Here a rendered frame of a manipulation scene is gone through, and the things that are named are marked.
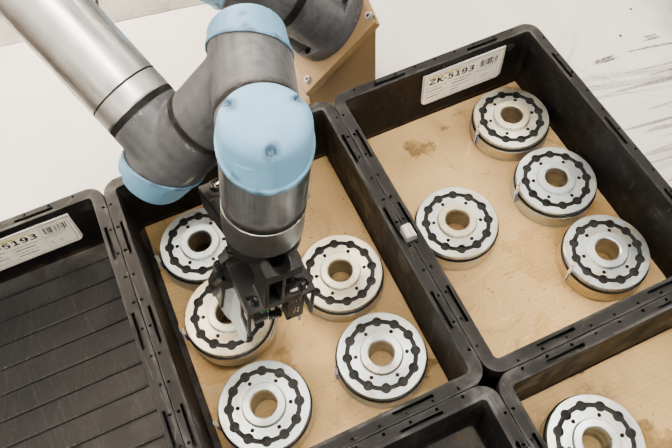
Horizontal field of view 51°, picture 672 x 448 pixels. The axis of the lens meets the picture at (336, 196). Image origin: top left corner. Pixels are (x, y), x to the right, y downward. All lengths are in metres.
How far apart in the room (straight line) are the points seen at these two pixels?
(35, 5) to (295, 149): 0.31
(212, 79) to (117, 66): 0.11
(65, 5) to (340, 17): 0.45
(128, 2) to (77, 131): 1.29
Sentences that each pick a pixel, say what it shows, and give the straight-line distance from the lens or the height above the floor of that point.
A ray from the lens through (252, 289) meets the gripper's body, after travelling 0.69.
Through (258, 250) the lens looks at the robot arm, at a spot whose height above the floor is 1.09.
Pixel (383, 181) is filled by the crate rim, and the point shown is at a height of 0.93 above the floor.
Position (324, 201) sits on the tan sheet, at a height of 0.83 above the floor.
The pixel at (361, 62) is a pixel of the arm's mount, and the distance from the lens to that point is 1.09.
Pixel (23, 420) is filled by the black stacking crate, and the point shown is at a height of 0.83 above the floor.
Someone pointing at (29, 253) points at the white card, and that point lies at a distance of 0.95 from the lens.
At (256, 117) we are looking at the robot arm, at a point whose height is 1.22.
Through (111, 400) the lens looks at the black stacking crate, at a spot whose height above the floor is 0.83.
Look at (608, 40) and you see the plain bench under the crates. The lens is 1.35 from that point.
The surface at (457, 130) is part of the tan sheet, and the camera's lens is 1.01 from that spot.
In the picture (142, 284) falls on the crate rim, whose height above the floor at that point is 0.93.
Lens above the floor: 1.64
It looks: 59 degrees down
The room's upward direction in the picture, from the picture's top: 5 degrees counter-clockwise
